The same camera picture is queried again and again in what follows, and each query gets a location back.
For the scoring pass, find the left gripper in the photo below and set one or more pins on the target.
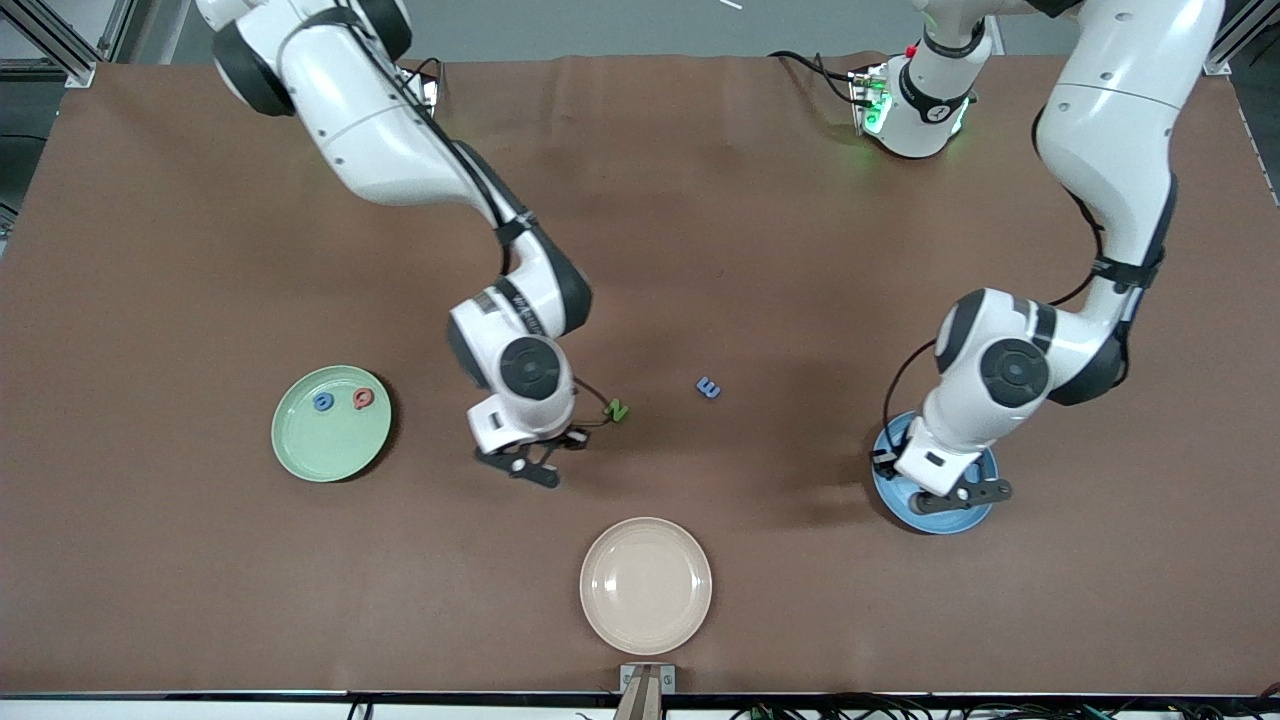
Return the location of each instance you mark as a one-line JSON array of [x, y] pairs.
[[884, 461]]

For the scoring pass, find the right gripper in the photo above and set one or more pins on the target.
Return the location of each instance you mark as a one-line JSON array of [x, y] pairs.
[[573, 436]]

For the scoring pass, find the green uppercase letter N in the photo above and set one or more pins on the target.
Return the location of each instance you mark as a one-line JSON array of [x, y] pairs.
[[618, 411]]

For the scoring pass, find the red uppercase letter Q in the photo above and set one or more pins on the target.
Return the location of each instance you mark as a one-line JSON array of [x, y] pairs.
[[356, 400]]

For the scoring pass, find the blue lowercase letter m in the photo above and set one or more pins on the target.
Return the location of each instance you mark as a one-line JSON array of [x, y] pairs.
[[709, 388]]

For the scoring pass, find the blue uppercase letter O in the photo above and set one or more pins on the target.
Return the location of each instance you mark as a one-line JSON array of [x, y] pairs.
[[317, 403]]

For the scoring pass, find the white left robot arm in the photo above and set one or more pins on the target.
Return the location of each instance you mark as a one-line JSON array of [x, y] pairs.
[[1120, 120]]

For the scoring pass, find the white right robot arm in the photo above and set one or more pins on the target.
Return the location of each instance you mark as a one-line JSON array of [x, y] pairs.
[[340, 100]]

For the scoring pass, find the blue plate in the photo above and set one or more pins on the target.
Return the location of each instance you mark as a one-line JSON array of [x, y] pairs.
[[950, 522]]

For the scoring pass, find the cream plate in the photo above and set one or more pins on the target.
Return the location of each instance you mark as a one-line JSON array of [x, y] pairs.
[[645, 585]]

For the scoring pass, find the green plate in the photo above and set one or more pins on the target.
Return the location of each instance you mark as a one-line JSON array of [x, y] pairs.
[[320, 450]]

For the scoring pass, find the brown table cover mat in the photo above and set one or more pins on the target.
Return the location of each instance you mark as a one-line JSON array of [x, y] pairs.
[[200, 250]]

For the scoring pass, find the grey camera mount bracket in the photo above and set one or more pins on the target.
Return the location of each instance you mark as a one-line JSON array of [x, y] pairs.
[[647, 685]]

